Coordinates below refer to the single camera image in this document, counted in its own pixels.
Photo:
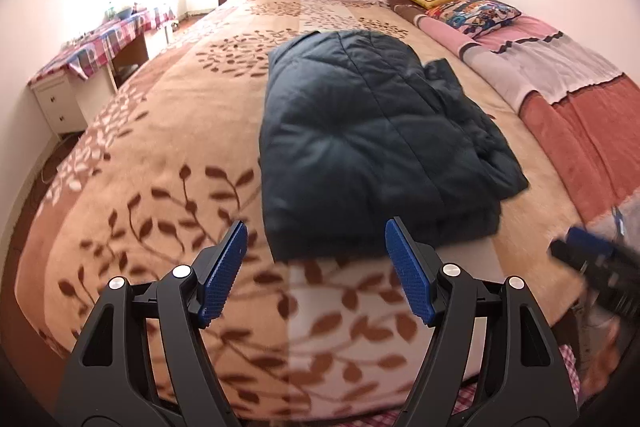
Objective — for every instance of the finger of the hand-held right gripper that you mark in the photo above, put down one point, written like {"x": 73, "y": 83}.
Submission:
{"x": 618, "y": 222}
{"x": 585, "y": 244}

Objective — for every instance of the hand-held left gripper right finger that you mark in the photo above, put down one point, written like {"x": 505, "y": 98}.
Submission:
{"x": 410, "y": 272}

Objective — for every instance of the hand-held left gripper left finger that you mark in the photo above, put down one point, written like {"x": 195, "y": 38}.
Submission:
{"x": 222, "y": 277}

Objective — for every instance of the dark blue puffer jacket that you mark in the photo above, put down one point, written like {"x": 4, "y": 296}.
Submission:
{"x": 360, "y": 147}

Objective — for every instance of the person's right hand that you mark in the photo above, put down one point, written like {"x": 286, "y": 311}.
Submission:
{"x": 602, "y": 357}

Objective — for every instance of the pink red patchwork blanket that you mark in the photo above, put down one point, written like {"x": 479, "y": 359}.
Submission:
{"x": 575, "y": 117}

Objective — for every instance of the bed with leaf blanket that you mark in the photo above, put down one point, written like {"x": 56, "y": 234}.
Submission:
{"x": 150, "y": 132}

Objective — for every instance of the white drawer cabinet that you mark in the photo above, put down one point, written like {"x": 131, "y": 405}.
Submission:
{"x": 57, "y": 104}

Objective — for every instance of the wooden desk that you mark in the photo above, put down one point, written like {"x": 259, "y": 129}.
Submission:
{"x": 130, "y": 54}

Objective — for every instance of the cartoon print pillow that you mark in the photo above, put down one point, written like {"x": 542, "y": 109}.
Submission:
{"x": 470, "y": 14}

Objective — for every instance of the plaid tablecloth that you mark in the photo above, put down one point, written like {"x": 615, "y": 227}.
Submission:
{"x": 100, "y": 42}

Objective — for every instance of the teal bowl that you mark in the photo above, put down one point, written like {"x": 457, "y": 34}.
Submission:
{"x": 123, "y": 13}

